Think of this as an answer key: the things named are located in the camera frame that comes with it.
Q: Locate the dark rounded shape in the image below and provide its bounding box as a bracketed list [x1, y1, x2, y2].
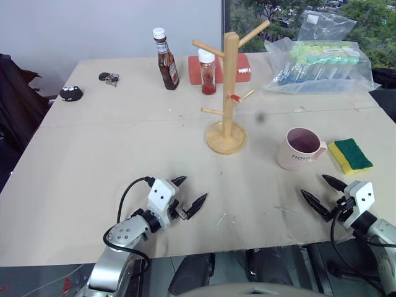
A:
[168, 252, 217, 297]
[245, 247, 294, 288]

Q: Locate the plastic bag of capped tubes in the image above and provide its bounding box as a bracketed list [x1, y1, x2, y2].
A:
[263, 37, 382, 95]

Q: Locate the black round googly-eyed toy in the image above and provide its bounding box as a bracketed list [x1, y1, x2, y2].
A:
[59, 85, 85, 102]

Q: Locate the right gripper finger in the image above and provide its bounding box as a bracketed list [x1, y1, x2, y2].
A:
[321, 174, 348, 194]
[300, 189, 332, 222]

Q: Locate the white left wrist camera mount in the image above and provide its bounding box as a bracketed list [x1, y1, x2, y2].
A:
[146, 178, 178, 230]

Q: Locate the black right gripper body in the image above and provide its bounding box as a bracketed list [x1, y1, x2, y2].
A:
[325, 196, 357, 223]

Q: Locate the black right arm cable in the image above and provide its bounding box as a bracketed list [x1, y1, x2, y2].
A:
[329, 206, 396, 293]

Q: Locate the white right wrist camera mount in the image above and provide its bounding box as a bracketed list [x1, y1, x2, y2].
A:
[342, 180, 376, 230]

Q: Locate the wooden mug tree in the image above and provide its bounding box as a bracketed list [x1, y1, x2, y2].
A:
[192, 20, 271, 156]

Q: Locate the pink ceramic mug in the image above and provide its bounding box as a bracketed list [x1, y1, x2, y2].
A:
[276, 127, 329, 172]

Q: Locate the black key bunch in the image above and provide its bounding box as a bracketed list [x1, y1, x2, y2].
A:
[98, 71, 120, 88]

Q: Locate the dark window frame post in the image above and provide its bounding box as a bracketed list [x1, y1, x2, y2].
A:
[221, 0, 232, 55]

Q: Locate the red sauce bottle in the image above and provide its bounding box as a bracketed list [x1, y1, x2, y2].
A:
[197, 48, 217, 96]

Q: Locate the red rectangular box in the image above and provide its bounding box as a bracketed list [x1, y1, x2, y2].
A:
[187, 53, 252, 85]

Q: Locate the dark cloth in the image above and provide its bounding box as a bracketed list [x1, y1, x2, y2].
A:
[0, 53, 51, 193]

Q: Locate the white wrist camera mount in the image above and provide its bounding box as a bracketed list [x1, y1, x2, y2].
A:
[342, 180, 376, 230]
[146, 178, 178, 230]

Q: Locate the ketchup bottle white cap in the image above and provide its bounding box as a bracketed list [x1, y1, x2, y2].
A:
[152, 27, 181, 92]

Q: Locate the yellow green sponge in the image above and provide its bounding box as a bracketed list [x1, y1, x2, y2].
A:
[327, 139, 374, 176]

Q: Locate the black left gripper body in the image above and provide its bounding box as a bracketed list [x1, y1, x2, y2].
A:
[168, 199, 191, 222]

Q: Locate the empty clear plastic bag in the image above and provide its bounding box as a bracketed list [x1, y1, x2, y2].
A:
[297, 9, 358, 43]

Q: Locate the black bag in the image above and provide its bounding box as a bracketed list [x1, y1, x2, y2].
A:
[371, 67, 396, 123]

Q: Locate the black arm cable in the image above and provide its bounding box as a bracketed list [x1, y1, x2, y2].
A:
[103, 176, 155, 281]
[329, 206, 396, 293]

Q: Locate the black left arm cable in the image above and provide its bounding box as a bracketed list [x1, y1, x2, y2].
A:
[103, 176, 155, 281]

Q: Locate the grey rounded shape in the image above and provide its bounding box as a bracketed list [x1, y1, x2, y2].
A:
[172, 279, 323, 297]

